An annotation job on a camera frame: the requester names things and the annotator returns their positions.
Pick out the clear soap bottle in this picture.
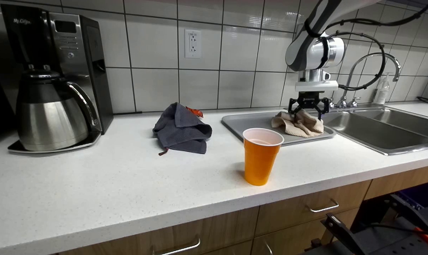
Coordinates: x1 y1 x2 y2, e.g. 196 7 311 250
372 74 394 106

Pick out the beige waffle towel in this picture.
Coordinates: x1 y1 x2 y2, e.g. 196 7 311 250
270 108 326 140

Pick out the wooden base cabinet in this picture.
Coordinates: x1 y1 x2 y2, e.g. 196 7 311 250
57 162 428 255

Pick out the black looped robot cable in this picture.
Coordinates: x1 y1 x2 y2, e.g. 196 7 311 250
326 30 389 92

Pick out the white wall power outlet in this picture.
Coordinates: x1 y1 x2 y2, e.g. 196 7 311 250
185 29 204 60

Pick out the orange plastic cup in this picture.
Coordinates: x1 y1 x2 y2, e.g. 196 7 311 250
241 126 287 187

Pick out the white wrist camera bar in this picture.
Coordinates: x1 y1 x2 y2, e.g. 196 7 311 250
295 80 340 92

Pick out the thin black overhead cable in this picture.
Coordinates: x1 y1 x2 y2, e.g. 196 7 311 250
323 0 428 31

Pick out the chrome gooseneck faucet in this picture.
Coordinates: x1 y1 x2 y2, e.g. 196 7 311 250
338 51 404 109

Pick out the dark gray waffle towel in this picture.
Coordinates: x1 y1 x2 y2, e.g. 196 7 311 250
152 101 214 157

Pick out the gray plastic tray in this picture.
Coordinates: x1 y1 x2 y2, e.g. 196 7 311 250
220 108 338 148

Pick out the stainless steel sink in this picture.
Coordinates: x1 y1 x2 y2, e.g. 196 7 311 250
316 104 428 157

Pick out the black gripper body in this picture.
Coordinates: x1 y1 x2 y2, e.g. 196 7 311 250
296 89 323 108

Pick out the black metal cart frame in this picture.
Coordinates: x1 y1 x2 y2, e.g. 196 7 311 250
312 180 428 255

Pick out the stainless steel carafe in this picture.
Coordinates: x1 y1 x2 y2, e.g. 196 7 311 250
7 71 105 156

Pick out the black coffee maker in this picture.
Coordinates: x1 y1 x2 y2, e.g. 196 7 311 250
0 2 116 139

